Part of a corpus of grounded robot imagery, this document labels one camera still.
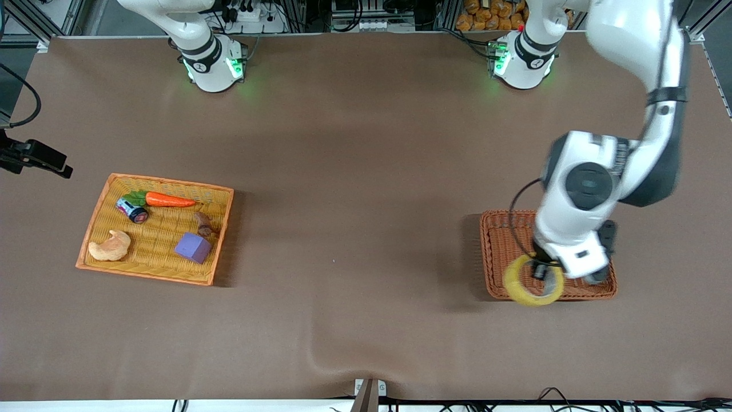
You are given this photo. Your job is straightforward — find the yellowish clear tape roll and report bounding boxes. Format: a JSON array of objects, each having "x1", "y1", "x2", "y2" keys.
[{"x1": 503, "y1": 254, "x2": 566, "y2": 307}]

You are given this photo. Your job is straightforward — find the brown wicker basket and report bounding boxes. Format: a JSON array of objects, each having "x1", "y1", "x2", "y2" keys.
[{"x1": 479, "y1": 209, "x2": 619, "y2": 301}]

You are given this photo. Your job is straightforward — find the small blue pink can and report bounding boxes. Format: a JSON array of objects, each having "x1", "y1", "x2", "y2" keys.
[{"x1": 116, "y1": 197, "x2": 149, "y2": 224}]

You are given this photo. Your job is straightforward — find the tan toy croissant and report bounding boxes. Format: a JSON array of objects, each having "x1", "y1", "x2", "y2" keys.
[{"x1": 87, "y1": 229, "x2": 132, "y2": 262}]

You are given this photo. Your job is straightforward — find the orange toy carrot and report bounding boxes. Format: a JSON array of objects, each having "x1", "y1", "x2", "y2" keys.
[{"x1": 123, "y1": 190, "x2": 198, "y2": 208}]

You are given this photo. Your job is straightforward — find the yellow woven tray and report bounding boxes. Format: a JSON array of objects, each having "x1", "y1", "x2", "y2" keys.
[{"x1": 75, "y1": 173, "x2": 235, "y2": 287}]

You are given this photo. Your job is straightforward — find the small brown figurine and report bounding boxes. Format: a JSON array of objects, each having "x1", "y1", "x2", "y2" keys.
[{"x1": 193, "y1": 211, "x2": 221, "y2": 239}]

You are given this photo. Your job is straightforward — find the purple foam block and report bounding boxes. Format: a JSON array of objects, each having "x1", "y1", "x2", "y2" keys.
[{"x1": 174, "y1": 232, "x2": 213, "y2": 265}]

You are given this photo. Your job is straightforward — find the brown table mat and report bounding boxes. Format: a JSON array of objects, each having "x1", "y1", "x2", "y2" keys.
[{"x1": 0, "y1": 31, "x2": 732, "y2": 401}]

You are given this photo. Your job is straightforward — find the metal table edge clamp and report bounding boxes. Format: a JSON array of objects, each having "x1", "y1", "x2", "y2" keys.
[{"x1": 353, "y1": 378, "x2": 388, "y2": 412}]

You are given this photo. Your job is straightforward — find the white power strip black plugs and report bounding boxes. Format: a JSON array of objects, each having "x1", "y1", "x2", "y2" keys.
[{"x1": 220, "y1": 0, "x2": 288, "y2": 34}]

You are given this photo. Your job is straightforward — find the bag of orange buns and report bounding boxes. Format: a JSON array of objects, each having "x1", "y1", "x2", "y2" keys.
[{"x1": 455, "y1": 0, "x2": 530, "y2": 32}]

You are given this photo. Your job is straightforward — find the aluminium frame strut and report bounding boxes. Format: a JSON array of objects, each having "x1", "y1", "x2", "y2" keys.
[
  {"x1": 0, "y1": 0, "x2": 86, "y2": 53},
  {"x1": 686, "y1": 0, "x2": 732, "y2": 43}
]

